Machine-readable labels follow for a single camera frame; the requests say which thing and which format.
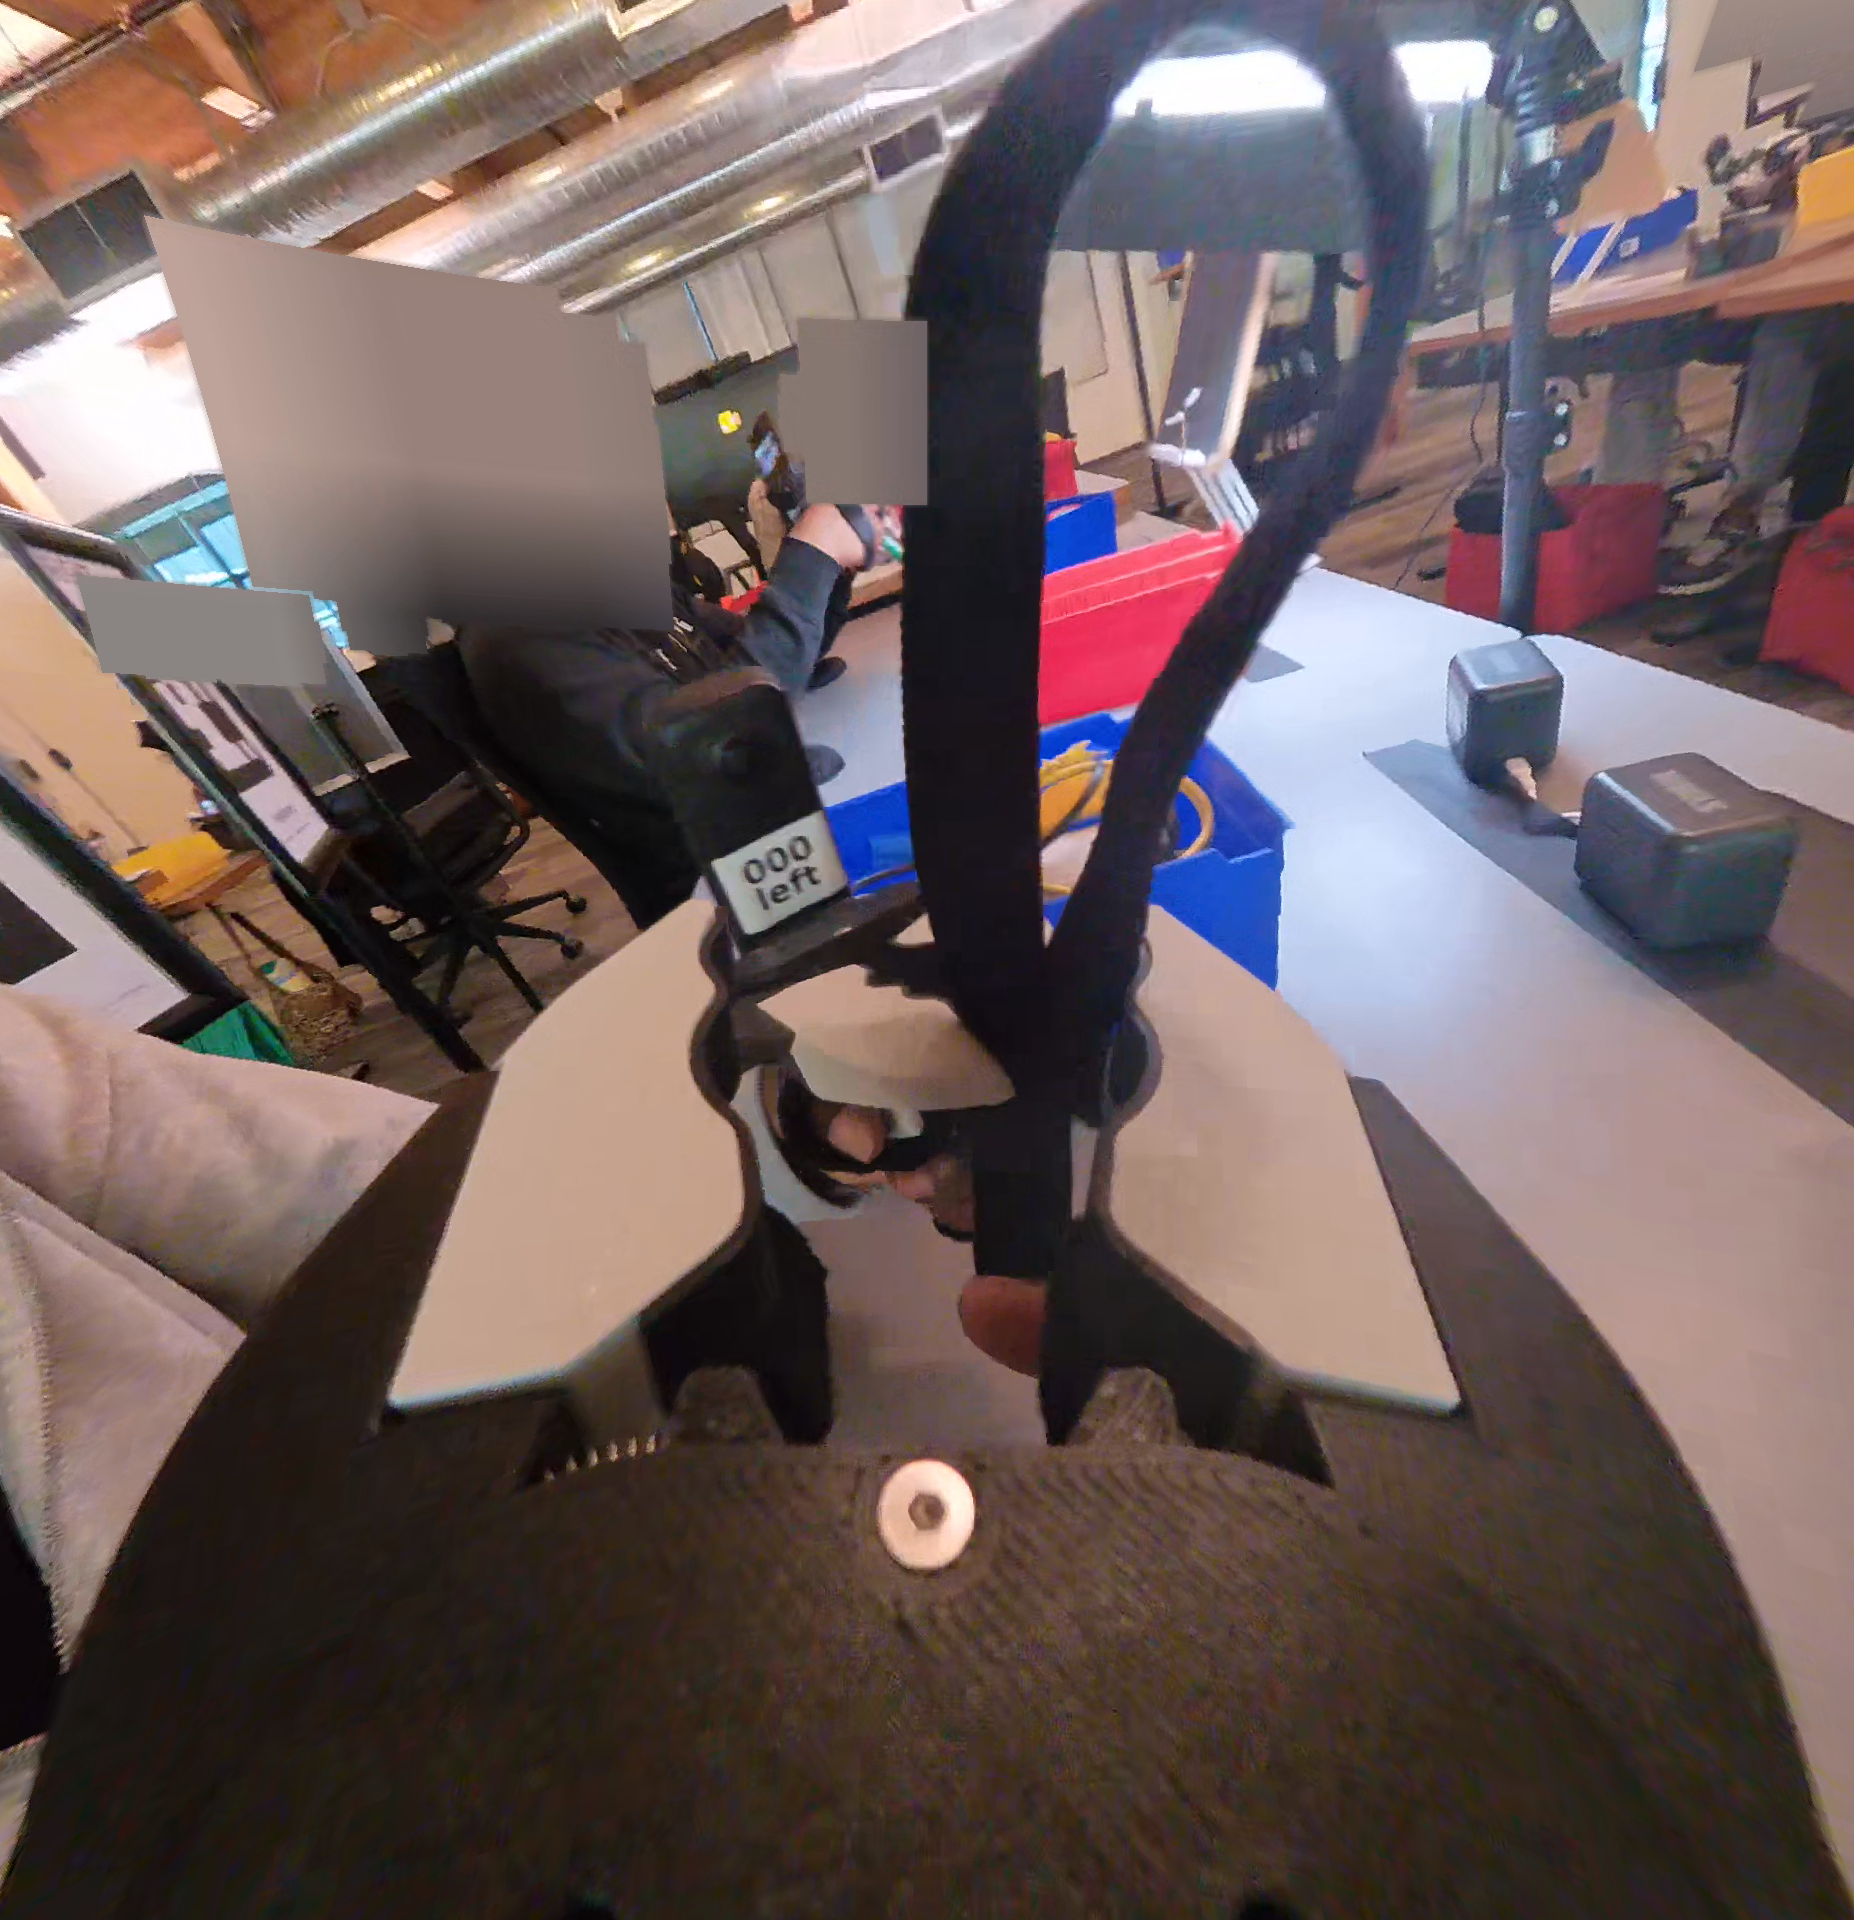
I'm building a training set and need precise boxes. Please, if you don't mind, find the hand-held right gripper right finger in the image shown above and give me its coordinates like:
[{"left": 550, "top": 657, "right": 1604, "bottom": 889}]
[{"left": 1040, "top": 928, "right": 1471, "bottom": 1483}]

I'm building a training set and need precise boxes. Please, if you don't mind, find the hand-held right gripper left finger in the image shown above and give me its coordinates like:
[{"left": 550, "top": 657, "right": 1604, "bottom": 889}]
[{"left": 386, "top": 897, "right": 763, "bottom": 1455}]

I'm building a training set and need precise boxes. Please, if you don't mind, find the black strap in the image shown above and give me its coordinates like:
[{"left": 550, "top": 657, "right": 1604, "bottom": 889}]
[{"left": 900, "top": 0, "right": 1438, "bottom": 1284}]

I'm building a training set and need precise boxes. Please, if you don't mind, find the grey desk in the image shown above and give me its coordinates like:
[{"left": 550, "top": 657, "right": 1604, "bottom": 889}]
[{"left": 777, "top": 562, "right": 1854, "bottom": 1741}]

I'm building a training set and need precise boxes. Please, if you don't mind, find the dark desk mat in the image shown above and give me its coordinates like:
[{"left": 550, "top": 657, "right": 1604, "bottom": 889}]
[{"left": 1365, "top": 739, "right": 1854, "bottom": 1151}]

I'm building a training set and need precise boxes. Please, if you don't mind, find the person's left hand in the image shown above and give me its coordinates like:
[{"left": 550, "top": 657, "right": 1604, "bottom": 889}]
[{"left": 799, "top": 1101, "right": 973, "bottom": 1246}]

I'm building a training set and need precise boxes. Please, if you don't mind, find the blue plastic bin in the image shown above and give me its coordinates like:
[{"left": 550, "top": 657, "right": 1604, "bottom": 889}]
[{"left": 849, "top": 718, "right": 1292, "bottom": 996}]

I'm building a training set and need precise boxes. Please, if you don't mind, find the wicker basket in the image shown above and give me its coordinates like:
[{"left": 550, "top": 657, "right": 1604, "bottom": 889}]
[{"left": 256, "top": 958, "right": 362, "bottom": 1063}]

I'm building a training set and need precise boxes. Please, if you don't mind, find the black office chair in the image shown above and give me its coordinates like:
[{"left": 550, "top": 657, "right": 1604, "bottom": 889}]
[{"left": 325, "top": 661, "right": 587, "bottom": 1025}]

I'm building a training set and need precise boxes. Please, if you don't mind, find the red plastic bin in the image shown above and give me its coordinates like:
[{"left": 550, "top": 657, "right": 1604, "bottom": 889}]
[{"left": 1037, "top": 523, "right": 1248, "bottom": 727}]

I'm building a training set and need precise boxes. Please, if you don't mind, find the person's grey hoodie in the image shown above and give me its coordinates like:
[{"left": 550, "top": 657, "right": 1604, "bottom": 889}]
[{"left": 0, "top": 983, "right": 438, "bottom": 1778}]

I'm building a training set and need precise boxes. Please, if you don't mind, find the patterned board on easel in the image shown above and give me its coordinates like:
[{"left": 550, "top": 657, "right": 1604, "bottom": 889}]
[{"left": 0, "top": 494, "right": 490, "bottom": 1070}]

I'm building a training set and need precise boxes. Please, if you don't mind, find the large grey cube device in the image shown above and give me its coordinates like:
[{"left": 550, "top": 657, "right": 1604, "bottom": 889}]
[{"left": 1576, "top": 753, "right": 1802, "bottom": 954}]

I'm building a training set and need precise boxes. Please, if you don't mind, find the small grey cube device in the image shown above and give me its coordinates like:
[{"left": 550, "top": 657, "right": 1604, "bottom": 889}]
[{"left": 1443, "top": 635, "right": 1567, "bottom": 790}]

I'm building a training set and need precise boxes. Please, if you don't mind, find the black framed board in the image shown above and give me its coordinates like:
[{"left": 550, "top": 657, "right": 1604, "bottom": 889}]
[{"left": 0, "top": 742, "right": 242, "bottom": 1039}]

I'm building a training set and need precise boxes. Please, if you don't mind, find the white leaning panel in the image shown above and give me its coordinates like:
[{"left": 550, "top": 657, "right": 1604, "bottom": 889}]
[{"left": 1164, "top": 248, "right": 1279, "bottom": 471}]

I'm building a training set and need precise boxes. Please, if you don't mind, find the red bag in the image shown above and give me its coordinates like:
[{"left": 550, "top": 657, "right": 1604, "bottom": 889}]
[
  {"left": 1759, "top": 508, "right": 1854, "bottom": 664},
  {"left": 1443, "top": 479, "right": 1667, "bottom": 635}
]

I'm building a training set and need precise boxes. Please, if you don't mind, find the black tripod stand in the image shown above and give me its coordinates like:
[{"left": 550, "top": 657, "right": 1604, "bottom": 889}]
[{"left": 1474, "top": 0, "right": 1627, "bottom": 635}]

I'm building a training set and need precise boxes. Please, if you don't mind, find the wooden workbench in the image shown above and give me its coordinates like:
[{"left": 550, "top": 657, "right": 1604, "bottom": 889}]
[{"left": 1403, "top": 226, "right": 1854, "bottom": 365}]

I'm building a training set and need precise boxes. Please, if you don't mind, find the yellow cable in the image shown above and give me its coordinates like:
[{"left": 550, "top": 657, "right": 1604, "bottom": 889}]
[{"left": 1035, "top": 739, "right": 1216, "bottom": 906}]

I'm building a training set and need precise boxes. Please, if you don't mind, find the silver ventilation duct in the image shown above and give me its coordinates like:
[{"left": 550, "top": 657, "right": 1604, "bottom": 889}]
[{"left": 0, "top": 0, "right": 958, "bottom": 325}]

